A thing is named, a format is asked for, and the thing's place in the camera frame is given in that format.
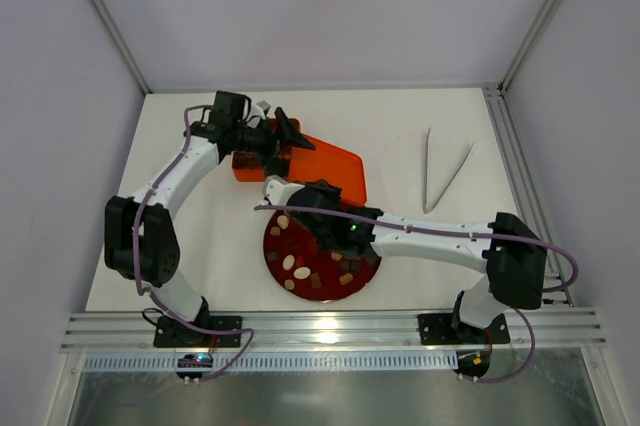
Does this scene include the brown rectangular chocolate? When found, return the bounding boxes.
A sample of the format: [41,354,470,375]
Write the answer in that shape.
[310,273,322,289]

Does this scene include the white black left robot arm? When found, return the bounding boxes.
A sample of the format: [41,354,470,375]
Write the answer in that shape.
[104,91,315,336]

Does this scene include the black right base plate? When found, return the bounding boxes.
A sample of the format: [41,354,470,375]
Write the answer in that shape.
[417,312,511,346]

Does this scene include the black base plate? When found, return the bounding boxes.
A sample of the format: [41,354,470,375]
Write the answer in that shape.
[153,314,242,349]
[417,312,511,346]

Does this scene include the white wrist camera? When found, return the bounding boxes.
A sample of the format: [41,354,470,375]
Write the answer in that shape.
[258,175,305,206]
[251,100,271,119]

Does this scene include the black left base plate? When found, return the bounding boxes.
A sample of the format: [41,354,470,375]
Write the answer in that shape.
[153,314,242,349]

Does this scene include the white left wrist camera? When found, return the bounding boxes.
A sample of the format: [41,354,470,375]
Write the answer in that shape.
[251,100,271,119]

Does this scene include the aluminium mounting rail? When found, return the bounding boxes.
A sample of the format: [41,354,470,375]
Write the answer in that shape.
[61,305,607,353]

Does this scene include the cream round chocolate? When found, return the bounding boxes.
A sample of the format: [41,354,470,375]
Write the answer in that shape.
[277,215,289,229]

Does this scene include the round red plate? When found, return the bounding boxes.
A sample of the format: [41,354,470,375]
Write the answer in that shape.
[262,211,381,302]

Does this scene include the grey perforated cable tray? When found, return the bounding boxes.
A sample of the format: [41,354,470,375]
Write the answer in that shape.
[83,350,458,374]

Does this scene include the tan bar chocolate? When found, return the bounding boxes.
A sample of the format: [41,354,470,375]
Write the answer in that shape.
[339,273,353,285]

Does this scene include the orange box lid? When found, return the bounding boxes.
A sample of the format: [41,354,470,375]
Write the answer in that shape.
[286,135,367,206]

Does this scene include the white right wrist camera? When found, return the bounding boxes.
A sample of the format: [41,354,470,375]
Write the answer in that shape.
[258,175,305,206]

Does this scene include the white oval chocolate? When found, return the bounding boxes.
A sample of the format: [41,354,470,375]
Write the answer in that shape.
[293,267,311,280]

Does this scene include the metal tongs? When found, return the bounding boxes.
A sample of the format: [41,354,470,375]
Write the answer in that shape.
[422,128,475,214]

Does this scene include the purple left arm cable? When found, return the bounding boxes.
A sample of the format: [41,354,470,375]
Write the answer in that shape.
[132,104,256,381]

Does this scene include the orange compartment chocolate box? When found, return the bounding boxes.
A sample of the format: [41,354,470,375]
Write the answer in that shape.
[231,147,293,183]

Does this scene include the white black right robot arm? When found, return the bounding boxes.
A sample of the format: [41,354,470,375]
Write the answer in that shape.
[276,182,546,342]

